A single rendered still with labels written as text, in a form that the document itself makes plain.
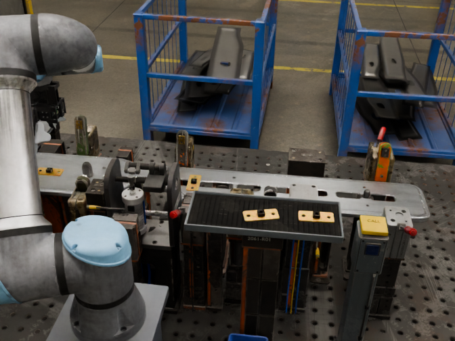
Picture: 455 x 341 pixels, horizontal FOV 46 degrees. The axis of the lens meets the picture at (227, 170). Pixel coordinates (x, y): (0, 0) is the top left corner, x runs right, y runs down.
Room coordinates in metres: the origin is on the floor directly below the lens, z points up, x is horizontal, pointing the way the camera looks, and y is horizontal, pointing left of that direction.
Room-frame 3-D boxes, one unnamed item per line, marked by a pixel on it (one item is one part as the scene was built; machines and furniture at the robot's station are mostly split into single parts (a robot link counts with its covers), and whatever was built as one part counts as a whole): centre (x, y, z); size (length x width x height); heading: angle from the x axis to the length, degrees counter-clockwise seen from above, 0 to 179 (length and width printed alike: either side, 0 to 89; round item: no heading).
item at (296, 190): (1.19, -0.21, 0.90); 0.13 x 0.10 x 0.41; 174
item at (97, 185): (1.20, 0.35, 0.91); 0.07 x 0.05 x 0.42; 174
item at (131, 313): (0.76, 0.24, 1.15); 0.15 x 0.15 x 0.10
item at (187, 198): (1.19, 0.09, 0.89); 0.13 x 0.11 x 0.38; 174
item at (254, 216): (1.03, -0.08, 1.17); 0.08 x 0.04 x 0.01; 98
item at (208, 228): (1.03, -0.09, 1.16); 0.37 x 0.14 x 0.02; 84
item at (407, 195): (1.39, 0.08, 1.00); 1.38 x 0.22 x 0.02; 84
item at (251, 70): (3.77, 0.11, 0.47); 1.20 x 0.80 x 0.95; 172
